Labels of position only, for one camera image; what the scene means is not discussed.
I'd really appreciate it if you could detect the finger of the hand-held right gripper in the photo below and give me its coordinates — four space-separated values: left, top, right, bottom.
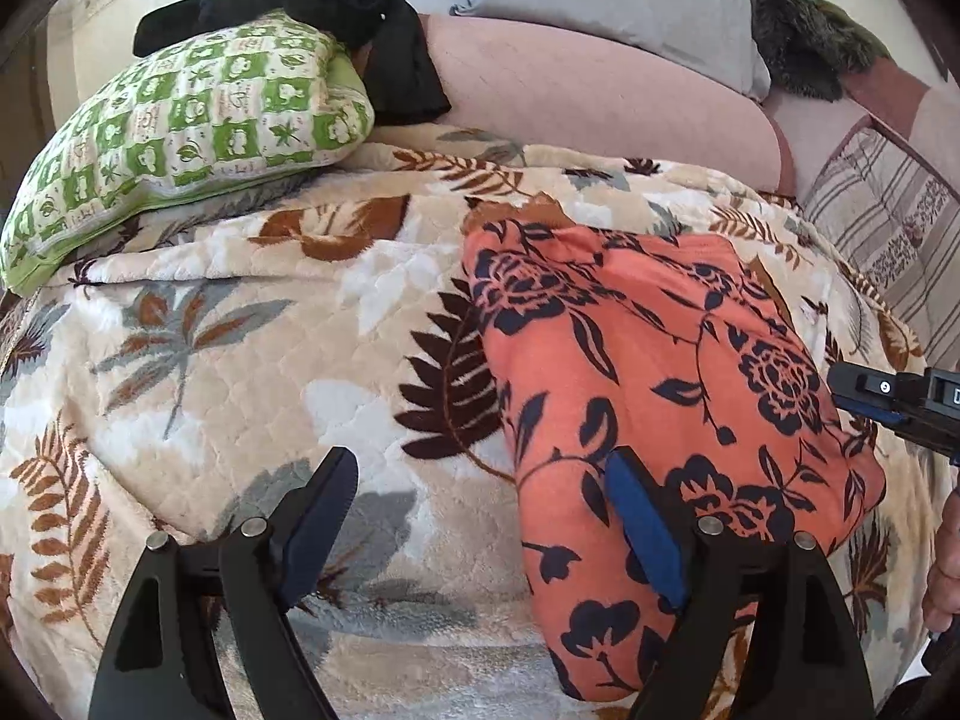
828 362 931 430

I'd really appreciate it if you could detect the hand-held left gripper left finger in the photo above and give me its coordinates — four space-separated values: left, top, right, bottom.
88 446 361 720

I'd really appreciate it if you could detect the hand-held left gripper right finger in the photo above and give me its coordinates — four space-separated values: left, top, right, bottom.
604 446 877 720

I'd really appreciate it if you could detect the orange floral garment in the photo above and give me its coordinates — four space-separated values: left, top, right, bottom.
461 219 888 702

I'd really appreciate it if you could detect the person's right hand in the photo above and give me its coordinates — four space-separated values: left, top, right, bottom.
924 491 960 635

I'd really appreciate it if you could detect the striped pillow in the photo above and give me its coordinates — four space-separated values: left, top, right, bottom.
801 127 960 370

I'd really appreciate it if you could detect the leaf printed blanket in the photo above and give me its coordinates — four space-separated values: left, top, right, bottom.
0 142 955 720

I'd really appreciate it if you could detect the green checkered pillow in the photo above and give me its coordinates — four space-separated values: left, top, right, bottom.
0 9 376 298

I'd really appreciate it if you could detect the grey pillow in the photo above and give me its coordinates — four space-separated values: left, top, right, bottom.
450 0 773 100

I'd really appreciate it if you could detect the black cloth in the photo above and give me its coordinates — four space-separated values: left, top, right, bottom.
133 0 452 125

